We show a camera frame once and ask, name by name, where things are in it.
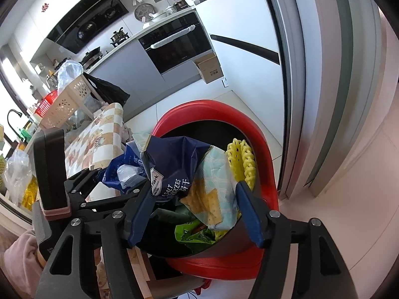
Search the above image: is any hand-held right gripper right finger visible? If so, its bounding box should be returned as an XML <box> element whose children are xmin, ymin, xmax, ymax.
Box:
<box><xmin>235</xmin><ymin>181</ymin><xmax>345</xmax><ymax>299</ymax></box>

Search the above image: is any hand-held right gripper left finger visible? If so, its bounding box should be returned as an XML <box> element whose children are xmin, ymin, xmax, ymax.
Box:
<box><xmin>33</xmin><ymin>187</ymin><xmax>156</xmax><ymax>299</ymax></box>

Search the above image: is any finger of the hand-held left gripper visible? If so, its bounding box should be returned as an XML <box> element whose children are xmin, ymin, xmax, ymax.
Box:
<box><xmin>65</xmin><ymin>168</ymin><xmax>108</xmax><ymax>200</ymax></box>
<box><xmin>75</xmin><ymin>190</ymin><xmax>144</xmax><ymax>222</ymax></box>

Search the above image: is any green snack bag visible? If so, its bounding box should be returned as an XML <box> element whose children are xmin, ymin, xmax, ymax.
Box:
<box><xmin>174</xmin><ymin>220</ymin><xmax>217</xmax><ymax>245</ymax></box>

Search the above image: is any blue cracker bag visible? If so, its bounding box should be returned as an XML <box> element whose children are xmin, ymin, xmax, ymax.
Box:
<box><xmin>102</xmin><ymin>134</ymin><xmax>242</xmax><ymax>229</ymax></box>

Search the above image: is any black trash bin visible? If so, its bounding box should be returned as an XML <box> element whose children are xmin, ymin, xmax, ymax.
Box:
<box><xmin>134</xmin><ymin>121</ymin><xmax>259</xmax><ymax>257</ymax></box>

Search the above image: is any person's left forearm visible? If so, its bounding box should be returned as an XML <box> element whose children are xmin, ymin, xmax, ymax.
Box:
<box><xmin>0</xmin><ymin>229</ymin><xmax>47</xmax><ymax>287</ymax></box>

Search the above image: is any clear crumpled plastic bag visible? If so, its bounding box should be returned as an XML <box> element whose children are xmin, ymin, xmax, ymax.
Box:
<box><xmin>4</xmin><ymin>149</ymin><xmax>35</xmax><ymax>200</ymax></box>

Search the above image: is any gold foil bag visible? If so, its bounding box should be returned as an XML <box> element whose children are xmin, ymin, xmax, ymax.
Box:
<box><xmin>20</xmin><ymin>176</ymin><xmax>39</xmax><ymax>211</ymax></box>

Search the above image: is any checkered tablecloth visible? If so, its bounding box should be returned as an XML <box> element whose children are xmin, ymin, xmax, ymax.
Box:
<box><xmin>64</xmin><ymin>103</ymin><xmax>134</xmax><ymax>203</ymax></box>

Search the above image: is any red plastic stool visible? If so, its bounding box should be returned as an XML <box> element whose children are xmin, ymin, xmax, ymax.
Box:
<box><xmin>152</xmin><ymin>100</ymin><xmax>279</xmax><ymax>281</ymax></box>

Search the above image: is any black kitchen faucet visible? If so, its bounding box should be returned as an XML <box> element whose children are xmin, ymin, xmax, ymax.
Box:
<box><xmin>7</xmin><ymin>109</ymin><xmax>24</xmax><ymax>141</ymax></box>

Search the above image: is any red plastic basket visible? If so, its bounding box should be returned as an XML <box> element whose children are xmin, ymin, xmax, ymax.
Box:
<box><xmin>34</xmin><ymin>90</ymin><xmax>60</xmax><ymax>116</ymax></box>

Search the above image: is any beige plastic chair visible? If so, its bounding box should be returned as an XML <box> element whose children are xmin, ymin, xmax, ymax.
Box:
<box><xmin>39</xmin><ymin>78</ymin><xmax>103</xmax><ymax>130</ymax></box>

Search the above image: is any black plastic bag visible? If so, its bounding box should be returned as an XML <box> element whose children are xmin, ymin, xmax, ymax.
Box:
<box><xmin>84</xmin><ymin>72</ymin><xmax>131</xmax><ymax>106</ymax></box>

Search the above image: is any translucent plastic bag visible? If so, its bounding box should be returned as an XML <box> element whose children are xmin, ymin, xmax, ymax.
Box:
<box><xmin>57</xmin><ymin>60</ymin><xmax>84</xmax><ymax>95</ymax></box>

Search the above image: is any grey kitchen counter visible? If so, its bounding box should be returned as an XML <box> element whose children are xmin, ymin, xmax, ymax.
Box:
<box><xmin>29</xmin><ymin>6</ymin><xmax>225</xmax><ymax>125</ymax></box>

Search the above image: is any black frying pan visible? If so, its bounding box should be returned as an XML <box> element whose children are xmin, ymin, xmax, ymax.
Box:
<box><xmin>82</xmin><ymin>47</ymin><xmax>103</xmax><ymax>64</ymax></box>

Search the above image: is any steel cooking pot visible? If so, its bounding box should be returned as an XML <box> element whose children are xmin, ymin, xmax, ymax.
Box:
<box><xmin>110</xmin><ymin>28</ymin><xmax>129</xmax><ymax>46</ymax></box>

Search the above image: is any black range hood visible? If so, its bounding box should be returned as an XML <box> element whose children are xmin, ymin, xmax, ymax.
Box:
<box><xmin>46</xmin><ymin>0</ymin><xmax>130</xmax><ymax>54</ymax></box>

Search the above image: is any cardboard box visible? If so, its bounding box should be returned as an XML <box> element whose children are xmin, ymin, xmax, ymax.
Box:
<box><xmin>193</xmin><ymin>52</ymin><xmax>224</xmax><ymax>84</ymax></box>

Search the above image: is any black built-in oven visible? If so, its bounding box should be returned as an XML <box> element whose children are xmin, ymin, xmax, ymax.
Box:
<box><xmin>137</xmin><ymin>12</ymin><xmax>214</xmax><ymax>75</ymax></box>

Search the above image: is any grey round steamer tray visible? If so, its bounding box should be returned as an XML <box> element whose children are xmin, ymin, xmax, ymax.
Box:
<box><xmin>135</xmin><ymin>2</ymin><xmax>155</xmax><ymax>19</ymax></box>

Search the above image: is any white refrigerator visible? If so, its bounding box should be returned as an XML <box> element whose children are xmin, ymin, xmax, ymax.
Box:
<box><xmin>190</xmin><ymin>0</ymin><xmax>281</xmax><ymax>69</ymax></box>

